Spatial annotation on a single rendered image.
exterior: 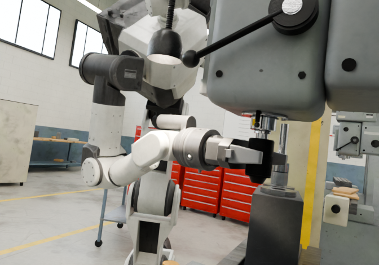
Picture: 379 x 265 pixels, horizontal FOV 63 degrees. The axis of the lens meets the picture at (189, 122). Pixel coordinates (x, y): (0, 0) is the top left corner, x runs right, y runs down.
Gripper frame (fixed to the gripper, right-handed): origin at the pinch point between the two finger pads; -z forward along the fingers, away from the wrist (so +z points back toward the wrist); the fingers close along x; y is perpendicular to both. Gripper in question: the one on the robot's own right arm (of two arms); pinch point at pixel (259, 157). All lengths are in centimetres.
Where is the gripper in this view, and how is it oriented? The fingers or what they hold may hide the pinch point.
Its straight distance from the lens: 58.4
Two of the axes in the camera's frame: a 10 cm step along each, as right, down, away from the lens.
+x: 6.4, 1.3, 7.6
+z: -7.6, -0.6, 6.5
